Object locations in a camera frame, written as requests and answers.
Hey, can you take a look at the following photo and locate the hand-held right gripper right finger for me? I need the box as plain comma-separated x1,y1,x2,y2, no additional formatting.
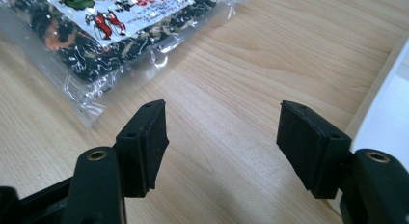
276,99,352,200

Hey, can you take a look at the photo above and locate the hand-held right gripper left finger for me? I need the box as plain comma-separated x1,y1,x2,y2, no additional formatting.
114,98,170,199

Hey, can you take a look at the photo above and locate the clear bag of dried food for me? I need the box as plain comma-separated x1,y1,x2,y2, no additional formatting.
0,0,259,127

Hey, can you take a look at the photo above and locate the white board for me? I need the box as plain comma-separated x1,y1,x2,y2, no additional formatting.
327,37,409,215

